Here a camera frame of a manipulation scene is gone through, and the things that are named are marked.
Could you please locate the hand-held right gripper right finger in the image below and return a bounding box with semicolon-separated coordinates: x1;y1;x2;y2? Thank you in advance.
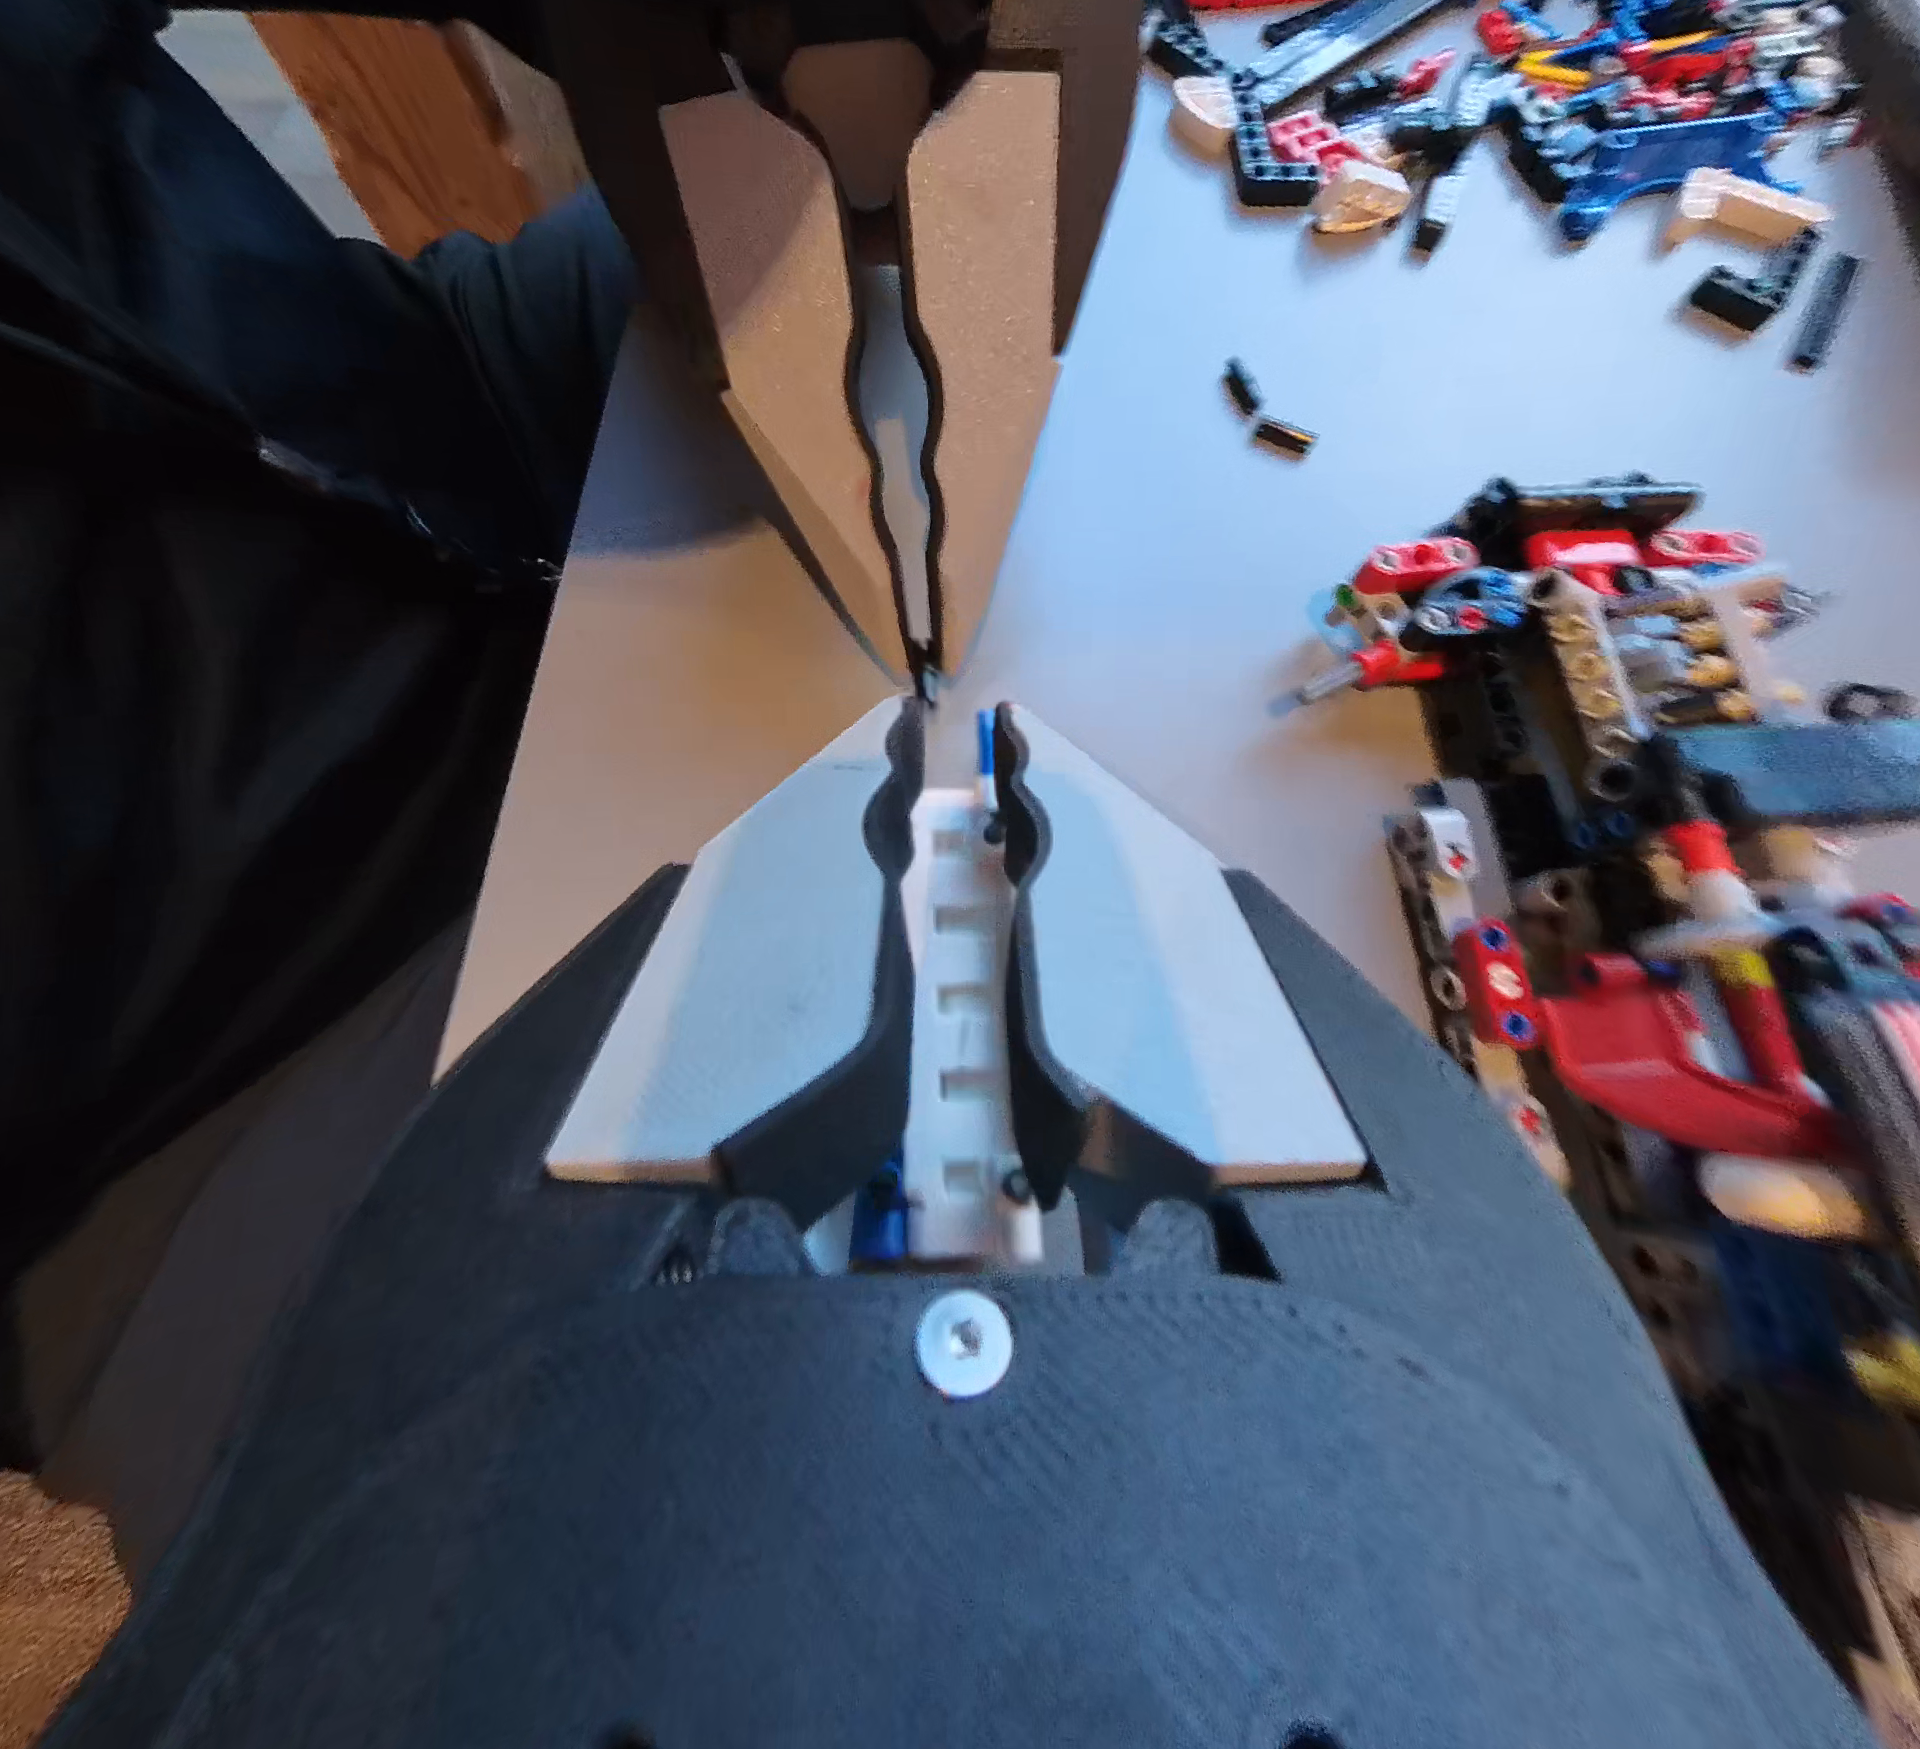
990;703;1370;1212

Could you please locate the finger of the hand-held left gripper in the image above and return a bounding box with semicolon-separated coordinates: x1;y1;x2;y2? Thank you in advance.
897;68;1070;685
660;79;924;694

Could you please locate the grey desk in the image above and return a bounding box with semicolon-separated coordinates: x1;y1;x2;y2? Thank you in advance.
433;0;1920;1179

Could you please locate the white brick panel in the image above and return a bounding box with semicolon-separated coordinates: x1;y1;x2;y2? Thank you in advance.
897;787;1042;1275

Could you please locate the pile of brick pieces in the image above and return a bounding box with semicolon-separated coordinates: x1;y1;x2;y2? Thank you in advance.
1133;0;1867;375

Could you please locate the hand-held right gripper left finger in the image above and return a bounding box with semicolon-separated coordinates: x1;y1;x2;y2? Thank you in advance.
543;698;924;1228

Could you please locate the black brick race car model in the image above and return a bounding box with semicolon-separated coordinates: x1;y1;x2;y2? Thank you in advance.
1265;480;1920;1631

